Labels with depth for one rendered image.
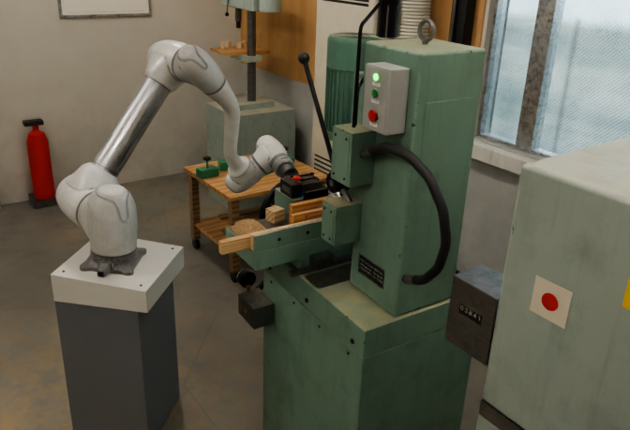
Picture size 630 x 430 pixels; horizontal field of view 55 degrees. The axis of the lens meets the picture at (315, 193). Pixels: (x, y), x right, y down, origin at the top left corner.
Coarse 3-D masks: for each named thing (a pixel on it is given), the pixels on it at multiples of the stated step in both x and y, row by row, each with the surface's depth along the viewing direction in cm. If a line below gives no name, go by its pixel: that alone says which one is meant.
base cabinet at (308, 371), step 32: (288, 320) 200; (320, 320) 182; (288, 352) 204; (320, 352) 185; (352, 352) 168; (384, 352) 169; (416, 352) 176; (448, 352) 185; (288, 384) 208; (320, 384) 188; (352, 384) 171; (384, 384) 173; (416, 384) 182; (448, 384) 191; (288, 416) 213; (320, 416) 192; (352, 416) 174; (384, 416) 178; (416, 416) 187; (448, 416) 197
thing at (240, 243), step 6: (246, 234) 181; (222, 240) 177; (228, 240) 177; (234, 240) 178; (240, 240) 179; (246, 240) 180; (222, 246) 176; (228, 246) 177; (234, 246) 179; (240, 246) 180; (246, 246) 181; (222, 252) 177; (228, 252) 178
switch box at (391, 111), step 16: (368, 64) 149; (384, 64) 149; (368, 80) 149; (384, 80) 144; (400, 80) 144; (368, 96) 151; (384, 96) 145; (400, 96) 146; (384, 112) 146; (400, 112) 148; (384, 128) 148; (400, 128) 150
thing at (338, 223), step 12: (324, 204) 171; (336, 204) 169; (348, 204) 169; (360, 204) 171; (324, 216) 172; (336, 216) 168; (348, 216) 170; (360, 216) 173; (324, 228) 173; (336, 228) 169; (348, 228) 172; (336, 240) 171; (348, 240) 173
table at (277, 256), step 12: (288, 216) 204; (228, 228) 195; (312, 240) 189; (324, 240) 192; (240, 252) 188; (252, 252) 181; (264, 252) 181; (276, 252) 183; (288, 252) 186; (300, 252) 188; (312, 252) 191; (252, 264) 182; (264, 264) 182; (276, 264) 185
